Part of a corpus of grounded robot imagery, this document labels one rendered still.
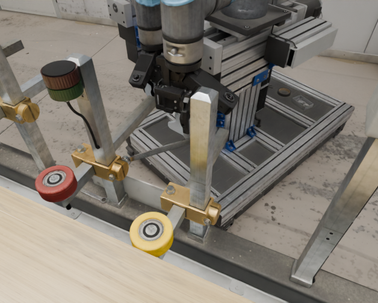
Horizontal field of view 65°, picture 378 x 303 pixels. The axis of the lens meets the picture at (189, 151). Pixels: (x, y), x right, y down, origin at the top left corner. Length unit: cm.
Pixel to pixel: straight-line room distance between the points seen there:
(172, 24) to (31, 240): 46
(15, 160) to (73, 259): 59
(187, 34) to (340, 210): 39
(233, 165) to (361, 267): 78
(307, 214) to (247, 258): 104
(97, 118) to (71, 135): 161
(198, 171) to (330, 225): 25
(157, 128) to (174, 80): 124
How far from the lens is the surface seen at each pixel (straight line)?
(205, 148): 53
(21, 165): 108
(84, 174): 75
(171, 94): 61
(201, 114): 48
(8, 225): 67
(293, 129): 194
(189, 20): 53
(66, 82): 55
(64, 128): 234
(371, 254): 180
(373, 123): 41
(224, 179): 156
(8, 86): 82
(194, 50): 56
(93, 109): 63
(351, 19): 324
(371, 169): 48
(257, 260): 79
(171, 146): 70
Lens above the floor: 140
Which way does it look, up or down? 45 degrees down
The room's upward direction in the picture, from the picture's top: straight up
